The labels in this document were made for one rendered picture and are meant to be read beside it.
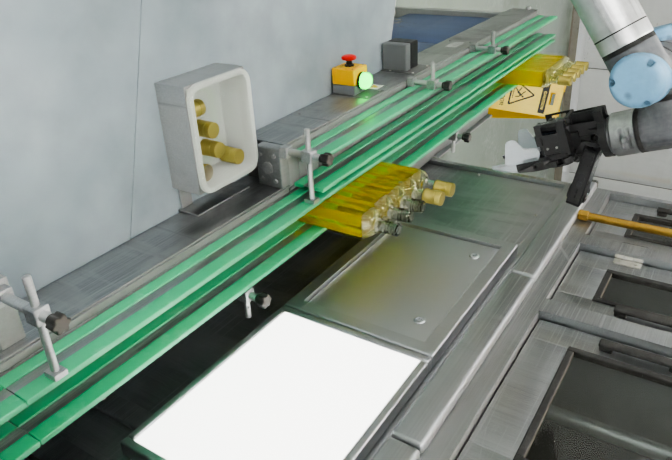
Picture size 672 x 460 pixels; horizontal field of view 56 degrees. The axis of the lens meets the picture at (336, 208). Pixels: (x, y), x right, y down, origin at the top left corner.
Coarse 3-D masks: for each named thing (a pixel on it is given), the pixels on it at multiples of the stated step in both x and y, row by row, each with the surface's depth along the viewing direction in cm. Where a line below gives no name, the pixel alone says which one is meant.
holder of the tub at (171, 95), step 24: (192, 72) 128; (216, 72) 127; (168, 96) 121; (168, 120) 124; (168, 144) 127; (192, 144) 123; (192, 168) 125; (192, 192) 128; (216, 192) 141; (240, 192) 141
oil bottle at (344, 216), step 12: (324, 204) 141; (336, 204) 141; (348, 204) 141; (360, 204) 140; (312, 216) 143; (324, 216) 141; (336, 216) 139; (348, 216) 137; (360, 216) 136; (372, 216) 136; (336, 228) 141; (348, 228) 139; (360, 228) 137; (372, 228) 136
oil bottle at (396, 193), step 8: (352, 184) 149; (360, 184) 149; (368, 184) 149; (376, 184) 149; (384, 184) 148; (392, 184) 148; (384, 192) 145; (392, 192) 144; (400, 192) 145; (400, 200) 145
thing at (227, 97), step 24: (240, 72) 128; (192, 96) 118; (216, 96) 134; (240, 96) 132; (192, 120) 120; (216, 120) 135; (240, 120) 135; (240, 144) 138; (216, 168) 136; (240, 168) 136
